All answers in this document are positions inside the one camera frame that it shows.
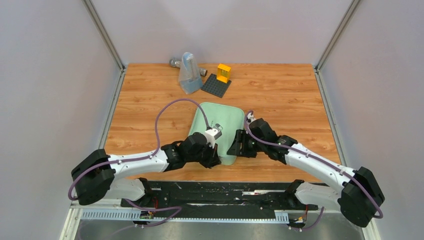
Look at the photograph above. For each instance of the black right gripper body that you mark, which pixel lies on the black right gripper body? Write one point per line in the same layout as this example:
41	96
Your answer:
251	146

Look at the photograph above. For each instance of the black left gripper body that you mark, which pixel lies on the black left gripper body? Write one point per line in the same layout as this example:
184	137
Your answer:
200	157

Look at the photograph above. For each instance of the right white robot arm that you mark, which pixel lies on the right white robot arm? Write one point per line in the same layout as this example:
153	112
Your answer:
353	192

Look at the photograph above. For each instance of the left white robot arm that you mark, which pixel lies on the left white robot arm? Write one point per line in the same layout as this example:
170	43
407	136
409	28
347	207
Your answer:
106	176

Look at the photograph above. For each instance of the dark grey brick baseplate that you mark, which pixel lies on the dark grey brick baseplate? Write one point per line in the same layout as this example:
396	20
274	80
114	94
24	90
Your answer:
215	87

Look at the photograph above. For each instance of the yellow toy window brick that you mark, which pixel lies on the yellow toy window brick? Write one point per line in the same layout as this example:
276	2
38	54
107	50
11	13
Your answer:
223	73

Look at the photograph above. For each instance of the glitter silver microphone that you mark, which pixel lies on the glitter silver microphone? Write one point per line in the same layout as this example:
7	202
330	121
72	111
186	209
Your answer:
175	63

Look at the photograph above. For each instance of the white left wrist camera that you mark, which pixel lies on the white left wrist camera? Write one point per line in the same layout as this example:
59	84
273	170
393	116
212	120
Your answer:
212	135

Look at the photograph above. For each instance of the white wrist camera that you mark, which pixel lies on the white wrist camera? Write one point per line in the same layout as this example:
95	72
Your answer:
250	118
212	135

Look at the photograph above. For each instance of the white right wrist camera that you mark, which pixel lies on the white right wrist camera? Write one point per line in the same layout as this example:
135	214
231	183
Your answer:
250	118

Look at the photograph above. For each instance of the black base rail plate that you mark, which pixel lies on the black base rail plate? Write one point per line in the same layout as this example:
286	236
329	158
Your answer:
222	200

